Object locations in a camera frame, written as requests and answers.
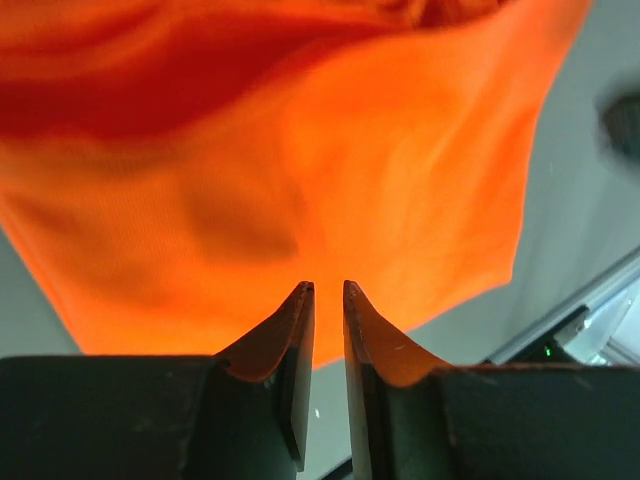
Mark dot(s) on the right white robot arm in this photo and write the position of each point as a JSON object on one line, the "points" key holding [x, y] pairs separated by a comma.
{"points": [[618, 119]]}

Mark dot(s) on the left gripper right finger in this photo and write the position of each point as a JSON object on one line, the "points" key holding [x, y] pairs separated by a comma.
{"points": [[412, 415]]}

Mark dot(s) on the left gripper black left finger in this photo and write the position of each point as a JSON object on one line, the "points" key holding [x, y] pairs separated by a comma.
{"points": [[239, 414]]}

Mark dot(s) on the aluminium frame rail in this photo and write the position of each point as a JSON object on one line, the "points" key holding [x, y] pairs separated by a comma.
{"points": [[597, 326]]}

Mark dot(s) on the orange t shirt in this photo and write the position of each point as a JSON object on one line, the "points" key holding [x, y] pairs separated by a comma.
{"points": [[170, 170]]}

